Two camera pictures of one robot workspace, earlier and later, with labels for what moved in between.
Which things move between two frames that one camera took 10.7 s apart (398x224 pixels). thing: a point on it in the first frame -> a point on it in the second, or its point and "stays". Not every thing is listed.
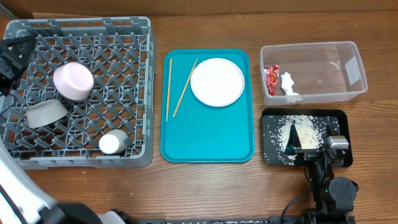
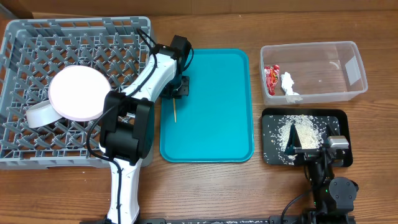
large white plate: [217, 82] -> [78, 93]
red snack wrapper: [272, 74] stays
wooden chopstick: [169, 90] -> [175, 110]
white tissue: [287, 83] stays
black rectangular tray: [310, 127] stays
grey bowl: [44, 112] stays
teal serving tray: [207, 112] stays
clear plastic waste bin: [322, 71] stays
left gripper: [12, 76] -> [184, 91]
